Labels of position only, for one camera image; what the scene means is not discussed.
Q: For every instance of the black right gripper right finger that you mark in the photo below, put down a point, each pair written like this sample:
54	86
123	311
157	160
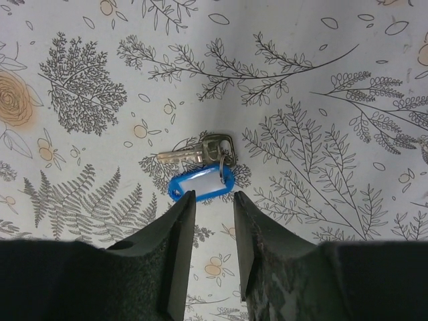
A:
285	277

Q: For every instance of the blue tag key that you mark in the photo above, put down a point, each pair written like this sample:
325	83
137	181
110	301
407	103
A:
215	157

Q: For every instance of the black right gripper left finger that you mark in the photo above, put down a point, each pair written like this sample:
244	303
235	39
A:
143	277

